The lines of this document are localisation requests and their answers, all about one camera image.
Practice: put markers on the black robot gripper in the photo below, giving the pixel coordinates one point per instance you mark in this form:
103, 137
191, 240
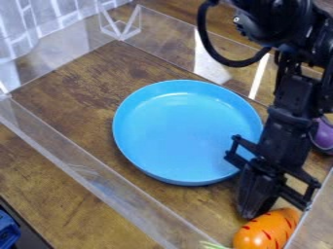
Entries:
270, 164

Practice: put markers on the orange toy carrot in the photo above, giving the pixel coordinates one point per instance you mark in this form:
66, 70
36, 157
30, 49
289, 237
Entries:
265, 232

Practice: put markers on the blue plastic plate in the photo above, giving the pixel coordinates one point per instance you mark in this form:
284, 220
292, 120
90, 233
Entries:
173, 129

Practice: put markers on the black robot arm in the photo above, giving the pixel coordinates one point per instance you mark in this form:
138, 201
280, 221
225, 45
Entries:
298, 30

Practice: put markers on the purple toy eggplant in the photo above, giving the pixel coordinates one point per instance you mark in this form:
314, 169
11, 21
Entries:
322, 139

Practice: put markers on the blue object at corner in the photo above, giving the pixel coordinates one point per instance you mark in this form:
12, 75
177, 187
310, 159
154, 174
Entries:
9, 231

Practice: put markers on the clear acrylic enclosure wall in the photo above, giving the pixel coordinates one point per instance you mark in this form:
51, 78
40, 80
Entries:
64, 176

